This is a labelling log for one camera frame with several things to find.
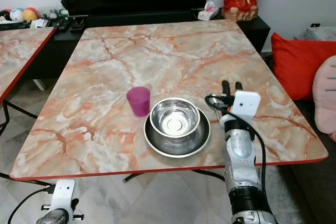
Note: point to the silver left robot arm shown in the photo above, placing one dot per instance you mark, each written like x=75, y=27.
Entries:
x=56, y=216

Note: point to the stainless steel bowl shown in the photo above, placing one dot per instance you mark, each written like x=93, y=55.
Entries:
x=174, y=116

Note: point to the silver metal spoon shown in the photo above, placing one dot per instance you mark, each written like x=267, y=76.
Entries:
x=211, y=101

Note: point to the stainless steel plate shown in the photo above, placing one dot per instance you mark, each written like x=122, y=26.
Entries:
x=176, y=148

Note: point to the orange round toy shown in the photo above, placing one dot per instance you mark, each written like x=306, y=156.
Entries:
x=31, y=13

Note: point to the grey fabric seat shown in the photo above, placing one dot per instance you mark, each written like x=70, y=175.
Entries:
x=317, y=33

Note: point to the dark round toy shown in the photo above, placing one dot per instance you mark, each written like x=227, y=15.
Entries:
x=5, y=16

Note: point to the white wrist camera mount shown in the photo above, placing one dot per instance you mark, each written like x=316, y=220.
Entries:
x=247, y=104
x=64, y=192

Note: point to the white round toy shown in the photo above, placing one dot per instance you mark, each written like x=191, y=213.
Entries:
x=18, y=14

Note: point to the white tissue pack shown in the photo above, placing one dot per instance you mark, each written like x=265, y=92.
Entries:
x=209, y=11

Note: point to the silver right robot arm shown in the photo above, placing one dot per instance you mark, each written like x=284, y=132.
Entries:
x=239, y=156

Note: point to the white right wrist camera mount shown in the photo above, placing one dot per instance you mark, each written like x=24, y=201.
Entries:
x=247, y=104

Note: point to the pink cushion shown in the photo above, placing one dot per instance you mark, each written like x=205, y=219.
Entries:
x=325, y=98

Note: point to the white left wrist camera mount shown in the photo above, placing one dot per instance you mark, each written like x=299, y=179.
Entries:
x=64, y=192

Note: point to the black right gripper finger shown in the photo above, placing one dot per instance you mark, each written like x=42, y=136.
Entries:
x=238, y=87
x=226, y=87

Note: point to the red cushion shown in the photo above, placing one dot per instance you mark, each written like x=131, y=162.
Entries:
x=294, y=66

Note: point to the white paper card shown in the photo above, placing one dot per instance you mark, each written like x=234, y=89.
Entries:
x=39, y=23

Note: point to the small black device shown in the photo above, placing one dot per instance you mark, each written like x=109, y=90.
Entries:
x=315, y=25

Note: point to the purple plastic cup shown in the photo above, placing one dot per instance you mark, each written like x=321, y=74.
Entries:
x=138, y=100

